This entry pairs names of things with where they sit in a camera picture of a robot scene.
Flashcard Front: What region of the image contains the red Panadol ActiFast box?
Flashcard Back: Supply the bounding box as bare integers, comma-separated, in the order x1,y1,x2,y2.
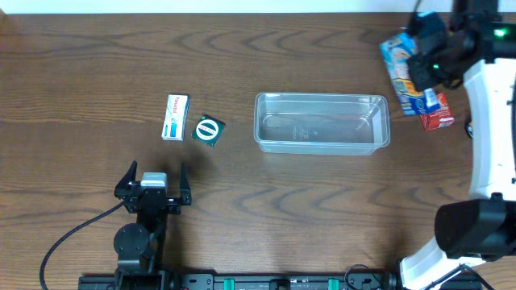
420,93,455,131

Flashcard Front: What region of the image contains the clear plastic container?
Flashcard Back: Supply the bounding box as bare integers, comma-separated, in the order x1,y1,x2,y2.
253,93,390,155

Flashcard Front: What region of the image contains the blue Cool Fever box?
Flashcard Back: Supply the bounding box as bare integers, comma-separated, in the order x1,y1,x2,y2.
380,32,440,116

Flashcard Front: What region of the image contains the green Zam-Buk box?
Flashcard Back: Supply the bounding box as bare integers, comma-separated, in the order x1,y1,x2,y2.
191,114,226,147

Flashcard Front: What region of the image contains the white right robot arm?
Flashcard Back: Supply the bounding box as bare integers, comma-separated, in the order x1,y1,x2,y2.
397,1,515,289

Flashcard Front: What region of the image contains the white Panadol box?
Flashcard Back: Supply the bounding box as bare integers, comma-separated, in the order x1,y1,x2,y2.
161,94,189,141

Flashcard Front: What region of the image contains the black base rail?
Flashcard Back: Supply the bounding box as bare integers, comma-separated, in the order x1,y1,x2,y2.
77,267,404,290

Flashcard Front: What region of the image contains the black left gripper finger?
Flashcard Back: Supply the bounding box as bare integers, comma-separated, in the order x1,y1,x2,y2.
179,164,192,205
114,160,137,200

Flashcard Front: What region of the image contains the small dark medicine bottle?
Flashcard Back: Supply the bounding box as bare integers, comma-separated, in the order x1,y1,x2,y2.
465,121,473,139

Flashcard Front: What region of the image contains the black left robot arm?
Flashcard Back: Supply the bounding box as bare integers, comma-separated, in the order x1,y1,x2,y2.
114,162,192,290

